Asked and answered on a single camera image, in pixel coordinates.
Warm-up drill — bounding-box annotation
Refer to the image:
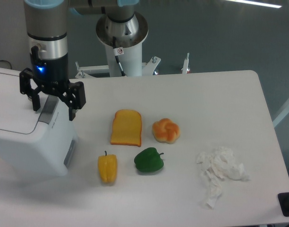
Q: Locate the white trash can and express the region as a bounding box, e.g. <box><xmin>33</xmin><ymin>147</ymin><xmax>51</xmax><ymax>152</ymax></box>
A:
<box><xmin>0</xmin><ymin>68</ymin><xmax>78</xmax><ymax>176</ymax></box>

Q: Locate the crumpled white tissue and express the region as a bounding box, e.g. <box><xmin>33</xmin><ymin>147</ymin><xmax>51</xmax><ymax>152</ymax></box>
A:
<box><xmin>196</xmin><ymin>147</ymin><xmax>250</xmax><ymax>209</ymax></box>

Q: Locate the yellow bell pepper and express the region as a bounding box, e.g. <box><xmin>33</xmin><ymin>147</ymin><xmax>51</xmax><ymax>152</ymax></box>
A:
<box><xmin>98</xmin><ymin>151</ymin><xmax>118</xmax><ymax>184</ymax></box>

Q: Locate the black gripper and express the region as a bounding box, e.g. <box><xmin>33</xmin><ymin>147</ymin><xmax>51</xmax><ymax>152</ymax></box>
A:
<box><xmin>19</xmin><ymin>46</ymin><xmax>86</xmax><ymax>121</ymax></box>

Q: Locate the green bell pepper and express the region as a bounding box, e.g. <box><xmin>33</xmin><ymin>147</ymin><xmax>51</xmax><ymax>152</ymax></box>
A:
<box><xmin>134</xmin><ymin>147</ymin><xmax>164</xmax><ymax>173</ymax></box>

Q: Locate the black device at edge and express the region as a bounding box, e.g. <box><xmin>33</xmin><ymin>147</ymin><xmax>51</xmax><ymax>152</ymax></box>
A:
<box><xmin>278</xmin><ymin>192</ymin><xmax>289</xmax><ymax>217</ymax></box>

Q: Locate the toast bread slice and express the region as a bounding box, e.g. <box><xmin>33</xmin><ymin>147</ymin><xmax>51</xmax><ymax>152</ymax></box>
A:
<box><xmin>110</xmin><ymin>109</ymin><xmax>142</xmax><ymax>147</ymax></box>

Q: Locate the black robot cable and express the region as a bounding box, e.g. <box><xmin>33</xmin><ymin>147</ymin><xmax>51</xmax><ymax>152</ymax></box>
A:
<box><xmin>112</xmin><ymin>35</ymin><xmax>128</xmax><ymax>77</ymax></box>

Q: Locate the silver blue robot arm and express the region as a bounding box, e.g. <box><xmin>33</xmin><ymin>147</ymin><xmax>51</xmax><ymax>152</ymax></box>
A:
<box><xmin>19</xmin><ymin>0</ymin><xmax>148</xmax><ymax>120</ymax></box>

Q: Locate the white metal frame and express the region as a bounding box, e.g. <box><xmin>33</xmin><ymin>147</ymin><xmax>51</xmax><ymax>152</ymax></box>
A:
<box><xmin>272</xmin><ymin>98</ymin><xmax>289</xmax><ymax>128</ymax></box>

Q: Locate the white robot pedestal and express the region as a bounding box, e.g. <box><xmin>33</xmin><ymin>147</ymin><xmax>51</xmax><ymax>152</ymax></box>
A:
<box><xmin>75</xmin><ymin>43</ymin><xmax>161</xmax><ymax>79</ymax></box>

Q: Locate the knotted bread roll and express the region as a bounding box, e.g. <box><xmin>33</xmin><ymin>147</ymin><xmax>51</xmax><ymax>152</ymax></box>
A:
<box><xmin>152</xmin><ymin>118</ymin><xmax>180</xmax><ymax>144</ymax></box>

